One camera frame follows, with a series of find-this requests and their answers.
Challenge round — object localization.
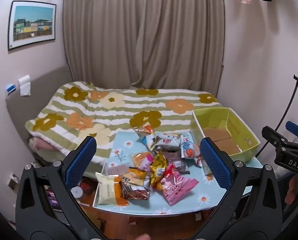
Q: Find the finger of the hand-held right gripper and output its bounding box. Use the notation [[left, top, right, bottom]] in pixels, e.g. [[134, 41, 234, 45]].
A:
[[285, 121, 298, 140], [261, 126, 290, 147]]

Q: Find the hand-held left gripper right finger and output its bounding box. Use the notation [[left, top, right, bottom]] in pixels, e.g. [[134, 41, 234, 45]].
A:
[[192, 137, 283, 240]]

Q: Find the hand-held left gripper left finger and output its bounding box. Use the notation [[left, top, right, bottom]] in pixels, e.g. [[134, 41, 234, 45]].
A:
[[15, 135, 105, 240]]

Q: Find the green cardboard box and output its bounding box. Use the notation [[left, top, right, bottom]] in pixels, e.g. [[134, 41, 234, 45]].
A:
[[190, 107, 261, 160]]

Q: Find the white snack packet red print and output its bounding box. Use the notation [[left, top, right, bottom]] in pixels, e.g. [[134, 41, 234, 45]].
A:
[[141, 132, 182, 152]]

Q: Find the yellow fries snack packet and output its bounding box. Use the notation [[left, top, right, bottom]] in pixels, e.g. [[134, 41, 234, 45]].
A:
[[120, 167, 151, 201]]

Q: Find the person's right hand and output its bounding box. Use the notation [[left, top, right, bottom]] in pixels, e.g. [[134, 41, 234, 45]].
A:
[[285, 173, 298, 205]]

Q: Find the white snack packet blue label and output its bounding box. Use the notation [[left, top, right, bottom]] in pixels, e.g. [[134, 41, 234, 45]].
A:
[[180, 134, 202, 161]]

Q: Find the white round object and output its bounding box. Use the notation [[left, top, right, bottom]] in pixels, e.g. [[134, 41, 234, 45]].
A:
[[71, 186, 84, 199]]

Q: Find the cream yellow snack packet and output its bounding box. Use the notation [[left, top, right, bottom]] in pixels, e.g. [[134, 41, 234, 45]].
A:
[[95, 171, 122, 206]]

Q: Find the brown purple snack packet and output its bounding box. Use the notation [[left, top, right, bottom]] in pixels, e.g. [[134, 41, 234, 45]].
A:
[[163, 151, 190, 175]]

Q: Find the pink folded blanket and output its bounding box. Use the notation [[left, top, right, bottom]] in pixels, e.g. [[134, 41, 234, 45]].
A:
[[28, 137, 58, 153]]

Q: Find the table with daisy tablecloth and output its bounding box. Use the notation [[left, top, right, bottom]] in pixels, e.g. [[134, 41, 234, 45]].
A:
[[92, 129, 264, 217]]

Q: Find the pink snack packet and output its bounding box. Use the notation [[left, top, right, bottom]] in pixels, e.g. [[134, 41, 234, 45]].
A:
[[160, 164, 200, 206]]

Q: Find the orange flat snack packet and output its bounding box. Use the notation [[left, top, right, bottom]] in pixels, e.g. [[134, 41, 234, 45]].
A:
[[113, 175, 130, 206]]

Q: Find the gold yellow snack packet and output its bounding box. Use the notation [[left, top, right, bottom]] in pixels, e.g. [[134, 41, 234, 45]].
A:
[[149, 153, 169, 191]]

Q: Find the striped floral blanket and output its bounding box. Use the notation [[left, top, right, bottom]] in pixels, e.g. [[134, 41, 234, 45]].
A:
[[25, 80, 222, 178]]

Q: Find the orange mesh snack packet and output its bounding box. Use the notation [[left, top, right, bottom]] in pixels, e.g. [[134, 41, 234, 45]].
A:
[[131, 151, 155, 171]]

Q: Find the small orange white snack packet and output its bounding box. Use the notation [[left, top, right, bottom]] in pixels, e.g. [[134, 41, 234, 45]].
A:
[[135, 124, 155, 138]]

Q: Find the grey padded headboard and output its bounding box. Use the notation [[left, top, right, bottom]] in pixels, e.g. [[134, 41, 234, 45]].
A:
[[5, 65, 73, 170]]

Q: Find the beige curtain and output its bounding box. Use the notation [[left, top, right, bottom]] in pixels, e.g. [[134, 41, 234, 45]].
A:
[[62, 0, 226, 92]]

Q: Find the framed picture of houses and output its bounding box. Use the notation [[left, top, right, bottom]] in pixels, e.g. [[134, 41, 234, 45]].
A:
[[7, 0, 57, 51]]

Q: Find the black cable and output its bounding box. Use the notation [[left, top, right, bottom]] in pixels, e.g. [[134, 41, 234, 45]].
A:
[[255, 74, 298, 158]]

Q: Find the wall socket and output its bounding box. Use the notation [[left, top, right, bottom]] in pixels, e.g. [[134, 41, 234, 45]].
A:
[[7, 173, 21, 191]]

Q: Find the white paper on wall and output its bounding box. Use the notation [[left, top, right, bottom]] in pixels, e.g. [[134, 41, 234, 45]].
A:
[[18, 75, 32, 96]]

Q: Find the blue and white wall holder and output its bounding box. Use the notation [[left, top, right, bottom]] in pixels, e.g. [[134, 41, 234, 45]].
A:
[[5, 82, 17, 96]]

